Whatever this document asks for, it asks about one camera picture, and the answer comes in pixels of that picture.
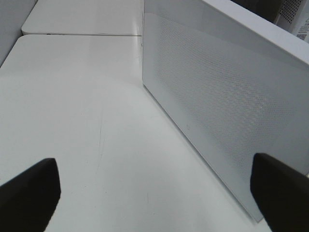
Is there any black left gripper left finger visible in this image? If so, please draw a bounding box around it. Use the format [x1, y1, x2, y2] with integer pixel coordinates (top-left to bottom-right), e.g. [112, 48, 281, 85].
[0, 158, 61, 232]

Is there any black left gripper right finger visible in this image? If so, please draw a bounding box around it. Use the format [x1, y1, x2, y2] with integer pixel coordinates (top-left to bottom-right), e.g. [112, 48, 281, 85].
[250, 153, 309, 232]

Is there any white microwave door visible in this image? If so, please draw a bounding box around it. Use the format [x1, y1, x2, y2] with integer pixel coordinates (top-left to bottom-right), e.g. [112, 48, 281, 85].
[142, 0, 309, 221]

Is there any white microwave oven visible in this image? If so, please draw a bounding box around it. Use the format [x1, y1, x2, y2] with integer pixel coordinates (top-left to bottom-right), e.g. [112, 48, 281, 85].
[234, 0, 309, 43]

